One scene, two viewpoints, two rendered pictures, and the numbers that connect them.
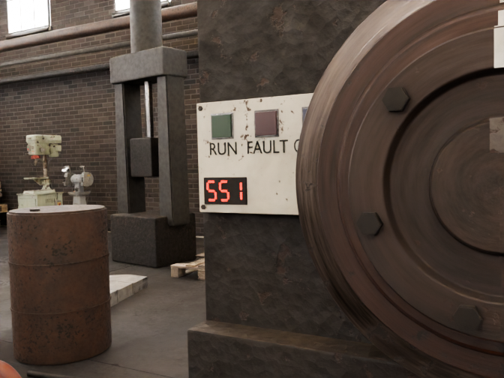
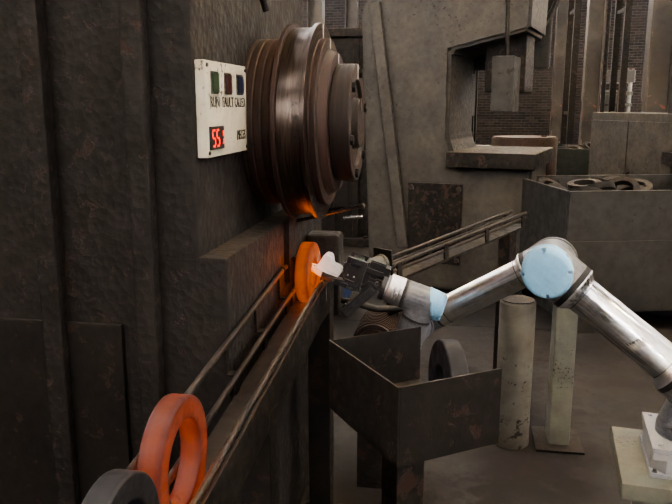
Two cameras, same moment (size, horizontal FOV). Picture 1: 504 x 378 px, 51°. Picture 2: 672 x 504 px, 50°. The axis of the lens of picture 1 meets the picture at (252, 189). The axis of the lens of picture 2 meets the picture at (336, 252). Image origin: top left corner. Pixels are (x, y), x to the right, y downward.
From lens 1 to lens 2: 182 cm
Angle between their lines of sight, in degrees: 108
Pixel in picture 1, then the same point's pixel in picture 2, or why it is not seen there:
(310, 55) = (226, 35)
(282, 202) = (232, 144)
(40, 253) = not seen: outside the picture
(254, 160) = (224, 112)
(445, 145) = (357, 107)
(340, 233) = (317, 151)
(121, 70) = not seen: outside the picture
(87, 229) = not seen: outside the picture
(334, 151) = (316, 107)
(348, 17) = (234, 15)
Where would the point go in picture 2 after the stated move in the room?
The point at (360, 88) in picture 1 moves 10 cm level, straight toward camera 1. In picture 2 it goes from (319, 76) to (363, 76)
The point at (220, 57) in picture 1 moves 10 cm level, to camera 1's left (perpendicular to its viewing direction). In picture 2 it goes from (199, 19) to (208, 13)
